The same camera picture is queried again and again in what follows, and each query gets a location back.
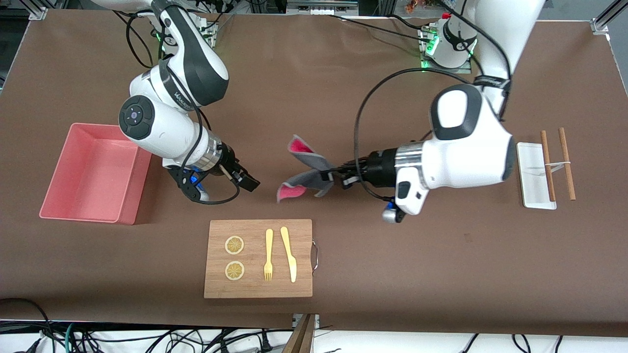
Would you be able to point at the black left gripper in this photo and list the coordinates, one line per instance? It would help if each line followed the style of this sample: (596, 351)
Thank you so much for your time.
(380, 168)

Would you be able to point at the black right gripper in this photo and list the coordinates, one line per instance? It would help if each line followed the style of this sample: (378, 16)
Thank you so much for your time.
(228, 161)

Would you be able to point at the grey and pink cloth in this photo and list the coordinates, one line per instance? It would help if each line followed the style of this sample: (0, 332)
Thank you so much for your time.
(306, 179)

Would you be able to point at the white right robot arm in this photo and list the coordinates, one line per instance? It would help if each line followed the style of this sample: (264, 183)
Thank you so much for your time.
(157, 125)

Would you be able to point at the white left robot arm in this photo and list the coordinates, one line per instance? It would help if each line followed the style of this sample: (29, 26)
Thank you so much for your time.
(466, 157)

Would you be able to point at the yellow lemon slice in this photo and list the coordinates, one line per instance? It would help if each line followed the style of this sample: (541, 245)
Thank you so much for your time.
(234, 245)
(234, 270)

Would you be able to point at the yellow plastic fork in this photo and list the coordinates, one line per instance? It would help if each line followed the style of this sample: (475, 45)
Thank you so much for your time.
(269, 245)

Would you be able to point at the yellow plastic knife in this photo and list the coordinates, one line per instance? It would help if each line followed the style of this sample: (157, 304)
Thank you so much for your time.
(290, 257)

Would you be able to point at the wooden cutting board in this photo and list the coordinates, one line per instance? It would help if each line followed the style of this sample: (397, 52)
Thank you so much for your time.
(255, 287)

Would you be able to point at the pink plastic bin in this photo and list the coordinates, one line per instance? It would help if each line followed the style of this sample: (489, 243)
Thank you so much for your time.
(91, 176)

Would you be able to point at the black power plug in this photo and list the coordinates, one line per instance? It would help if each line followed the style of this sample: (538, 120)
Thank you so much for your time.
(266, 343)

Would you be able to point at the white rack with wooden bars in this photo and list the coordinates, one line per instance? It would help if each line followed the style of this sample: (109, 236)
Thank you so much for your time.
(535, 193)

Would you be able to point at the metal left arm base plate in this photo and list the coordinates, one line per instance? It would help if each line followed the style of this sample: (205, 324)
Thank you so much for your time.
(426, 61)

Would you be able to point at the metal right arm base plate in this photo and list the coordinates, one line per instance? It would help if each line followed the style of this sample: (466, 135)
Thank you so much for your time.
(208, 29)

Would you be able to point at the wooden post with metal bracket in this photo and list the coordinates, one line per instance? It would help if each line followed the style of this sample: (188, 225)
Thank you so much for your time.
(300, 338)

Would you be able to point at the silver aluminium rail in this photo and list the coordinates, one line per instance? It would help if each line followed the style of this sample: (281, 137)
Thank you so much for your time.
(321, 7)

